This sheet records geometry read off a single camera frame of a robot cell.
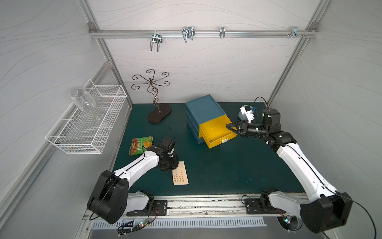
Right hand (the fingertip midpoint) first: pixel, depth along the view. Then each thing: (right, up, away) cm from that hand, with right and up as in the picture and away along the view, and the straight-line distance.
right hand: (227, 126), depth 70 cm
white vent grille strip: (-17, -46, 0) cm, 49 cm away
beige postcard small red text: (-24, -28, +12) cm, 39 cm away
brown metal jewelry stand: (-47, +5, +41) cm, 63 cm away
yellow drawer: (-4, -4, +17) cm, 18 cm away
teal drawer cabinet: (-13, +8, +18) cm, 24 cm away
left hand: (-26, -24, +14) cm, 38 cm away
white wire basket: (-65, -2, -3) cm, 65 cm away
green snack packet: (-51, -14, +23) cm, 58 cm away
